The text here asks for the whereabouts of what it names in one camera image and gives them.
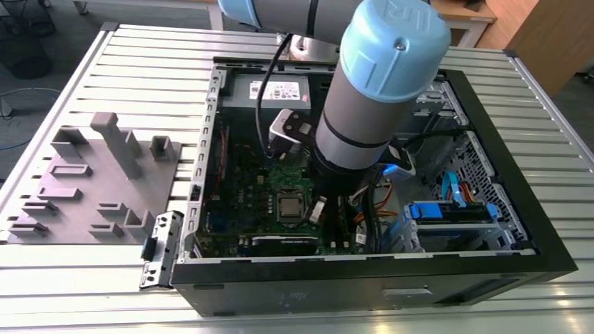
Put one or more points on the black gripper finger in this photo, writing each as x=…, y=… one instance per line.
x=318, y=210

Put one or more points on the silver CPU green edge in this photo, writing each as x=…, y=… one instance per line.
x=292, y=207

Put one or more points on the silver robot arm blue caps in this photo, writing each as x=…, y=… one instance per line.
x=362, y=115

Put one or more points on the CPU socket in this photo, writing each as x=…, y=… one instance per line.
x=290, y=221

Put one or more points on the black RAM slot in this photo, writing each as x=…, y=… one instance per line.
x=330, y=234
x=340, y=226
x=336, y=229
x=345, y=222

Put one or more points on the black graphics card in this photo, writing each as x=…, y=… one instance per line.
x=284, y=245

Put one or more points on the green motherboard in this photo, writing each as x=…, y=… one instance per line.
x=241, y=208

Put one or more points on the hard disk in blue carrier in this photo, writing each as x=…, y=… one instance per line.
x=429, y=212

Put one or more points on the black and silver PC case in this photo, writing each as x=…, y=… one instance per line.
x=325, y=288

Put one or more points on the silver optical disk bay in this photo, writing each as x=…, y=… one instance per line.
x=437, y=118

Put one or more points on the silver hard disk bay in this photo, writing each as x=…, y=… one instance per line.
x=464, y=229

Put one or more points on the silver power supply unit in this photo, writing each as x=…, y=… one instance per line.
x=241, y=101

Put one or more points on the grey parts rack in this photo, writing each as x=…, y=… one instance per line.
x=102, y=188

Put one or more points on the brown wooden cabinet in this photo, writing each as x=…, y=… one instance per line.
x=548, y=35

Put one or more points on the black office chair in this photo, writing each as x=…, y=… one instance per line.
x=29, y=59

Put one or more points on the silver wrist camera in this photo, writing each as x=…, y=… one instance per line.
x=277, y=127
x=400, y=174

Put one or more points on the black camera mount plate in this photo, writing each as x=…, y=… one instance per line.
x=300, y=121

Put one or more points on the silver card retention bracket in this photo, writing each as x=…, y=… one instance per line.
x=162, y=240

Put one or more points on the wooden desk white frame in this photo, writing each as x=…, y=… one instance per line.
x=469, y=15

